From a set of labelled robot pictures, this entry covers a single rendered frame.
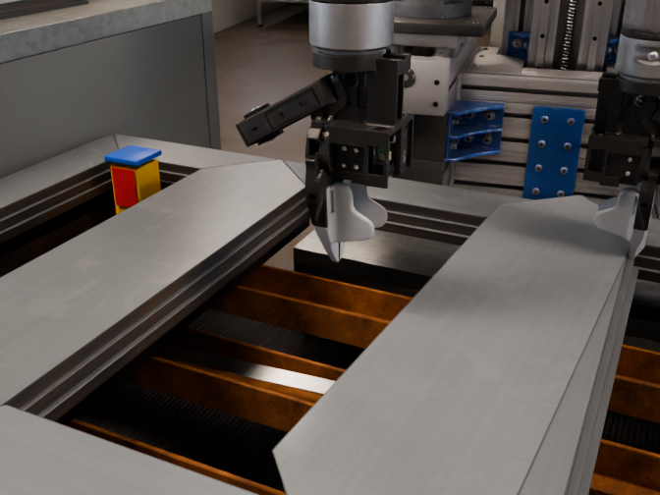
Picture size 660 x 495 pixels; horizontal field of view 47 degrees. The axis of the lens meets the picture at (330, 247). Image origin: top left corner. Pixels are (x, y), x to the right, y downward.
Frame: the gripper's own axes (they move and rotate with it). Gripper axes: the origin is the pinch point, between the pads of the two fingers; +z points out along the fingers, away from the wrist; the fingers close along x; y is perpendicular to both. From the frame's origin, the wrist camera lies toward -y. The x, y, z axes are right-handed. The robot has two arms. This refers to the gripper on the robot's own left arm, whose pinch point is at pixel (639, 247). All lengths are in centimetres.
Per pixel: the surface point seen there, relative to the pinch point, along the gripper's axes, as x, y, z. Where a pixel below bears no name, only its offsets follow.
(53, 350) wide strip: 45, 48, 1
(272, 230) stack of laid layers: 8.1, 44.9, 2.8
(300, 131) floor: -278, 189, 86
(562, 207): -10.5, 10.6, 0.6
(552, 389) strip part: 31.3, 4.3, 0.8
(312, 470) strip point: 49, 19, 1
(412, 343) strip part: 29.6, 17.7, 0.7
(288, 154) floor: -238, 176, 86
